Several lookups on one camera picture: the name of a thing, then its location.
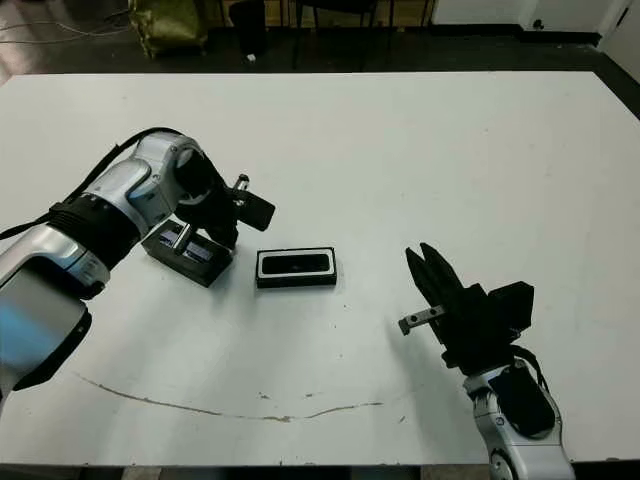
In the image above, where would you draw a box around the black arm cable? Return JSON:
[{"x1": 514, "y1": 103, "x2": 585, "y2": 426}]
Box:
[
  {"x1": 0, "y1": 127, "x2": 184, "y2": 241},
  {"x1": 512, "y1": 343, "x2": 556, "y2": 401}
]

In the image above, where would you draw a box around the slim black camera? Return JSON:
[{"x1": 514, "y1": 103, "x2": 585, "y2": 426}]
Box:
[{"x1": 263, "y1": 253, "x2": 329, "y2": 275}]

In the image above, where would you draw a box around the tall black bin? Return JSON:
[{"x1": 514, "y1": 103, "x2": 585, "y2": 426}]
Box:
[{"x1": 228, "y1": 0, "x2": 269, "y2": 59}]

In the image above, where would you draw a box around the black office chair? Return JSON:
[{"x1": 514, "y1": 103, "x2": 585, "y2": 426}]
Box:
[{"x1": 292, "y1": 0, "x2": 396, "y2": 71}]

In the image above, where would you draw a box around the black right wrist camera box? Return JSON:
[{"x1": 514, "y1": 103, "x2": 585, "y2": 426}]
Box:
[{"x1": 487, "y1": 281, "x2": 536, "y2": 334}]

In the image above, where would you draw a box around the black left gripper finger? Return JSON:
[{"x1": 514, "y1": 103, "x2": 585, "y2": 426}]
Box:
[{"x1": 209, "y1": 221, "x2": 241, "y2": 250}]

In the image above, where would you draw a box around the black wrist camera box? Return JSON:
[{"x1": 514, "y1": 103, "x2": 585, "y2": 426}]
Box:
[
  {"x1": 487, "y1": 281, "x2": 536, "y2": 334},
  {"x1": 234, "y1": 192, "x2": 277, "y2": 233}
]

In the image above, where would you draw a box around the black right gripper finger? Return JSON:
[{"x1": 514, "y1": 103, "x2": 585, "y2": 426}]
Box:
[
  {"x1": 404, "y1": 247, "x2": 447, "y2": 310},
  {"x1": 419, "y1": 242, "x2": 472, "y2": 308}
]

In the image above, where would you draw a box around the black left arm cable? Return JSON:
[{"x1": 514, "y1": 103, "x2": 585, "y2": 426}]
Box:
[{"x1": 0, "y1": 127, "x2": 184, "y2": 241}]

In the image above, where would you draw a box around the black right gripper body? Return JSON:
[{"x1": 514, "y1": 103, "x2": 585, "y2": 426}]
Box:
[{"x1": 398, "y1": 282, "x2": 517, "y2": 376}]

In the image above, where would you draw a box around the black box lid with tape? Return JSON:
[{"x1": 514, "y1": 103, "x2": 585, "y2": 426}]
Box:
[{"x1": 141, "y1": 219, "x2": 236, "y2": 289}]

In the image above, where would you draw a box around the black box base white insert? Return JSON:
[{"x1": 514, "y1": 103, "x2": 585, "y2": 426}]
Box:
[{"x1": 255, "y1": 245, "x2": 339, "y2": 290}]

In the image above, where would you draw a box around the green plastic sack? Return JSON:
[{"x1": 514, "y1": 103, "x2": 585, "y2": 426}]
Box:
[{"x1": 127, "y1": 0, "x2": 209, "y2": 59}]

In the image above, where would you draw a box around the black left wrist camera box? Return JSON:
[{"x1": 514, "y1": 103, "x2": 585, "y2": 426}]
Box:
[{"x1": 234, "y1": 192, "x2": 277, "y2": 233}]

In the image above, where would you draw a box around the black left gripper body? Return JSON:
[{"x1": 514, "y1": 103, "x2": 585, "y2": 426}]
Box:
[{"x1": 172, "y1": 152, "x2": 251, "y2": 251}]

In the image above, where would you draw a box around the thin white floor cable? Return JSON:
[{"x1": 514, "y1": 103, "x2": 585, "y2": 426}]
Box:
[{"x1": 0, "y1": 19, "x2": 131, "y2": 44}]

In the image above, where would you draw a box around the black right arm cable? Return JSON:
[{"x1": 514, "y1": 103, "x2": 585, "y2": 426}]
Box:
[{"x1": 512, "y1": 343, "x2": 556, "y2": 401}]

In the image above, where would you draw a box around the white door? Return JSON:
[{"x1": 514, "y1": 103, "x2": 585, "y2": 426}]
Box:
[{"x1": 597, "y1": 0, "x2": 640, "y2": 69}]

